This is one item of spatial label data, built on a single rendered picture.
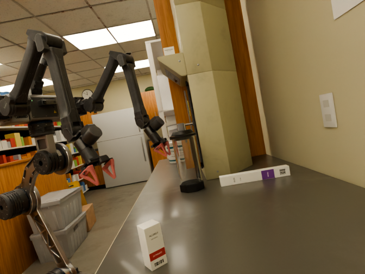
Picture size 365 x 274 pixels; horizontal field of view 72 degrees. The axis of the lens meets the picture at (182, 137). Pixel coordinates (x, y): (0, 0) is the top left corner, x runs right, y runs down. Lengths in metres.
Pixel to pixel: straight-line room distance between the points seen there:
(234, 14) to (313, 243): 1.32
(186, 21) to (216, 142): 0.54
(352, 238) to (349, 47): 0.52
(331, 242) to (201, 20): 0.95
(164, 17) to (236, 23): 0.41
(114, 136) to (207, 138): 5.16
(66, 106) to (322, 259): 0.97
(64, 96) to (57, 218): 2.14
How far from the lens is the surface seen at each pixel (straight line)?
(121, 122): 6.14
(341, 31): 0.90
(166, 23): 1.58
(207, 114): 1.11
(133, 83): 1.51
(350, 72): 0.88
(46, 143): 1.67
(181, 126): 0.99
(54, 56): 1.17
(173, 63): 1.13
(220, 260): 0.54
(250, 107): 1.53
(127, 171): 6.22
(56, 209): 3.08
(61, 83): 1.14
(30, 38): 1.28
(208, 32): 1.20
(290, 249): 0.55
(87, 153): 1.06
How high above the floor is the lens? 1.21
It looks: 3 degrees down
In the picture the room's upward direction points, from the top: 11 degrees counter-clockwise
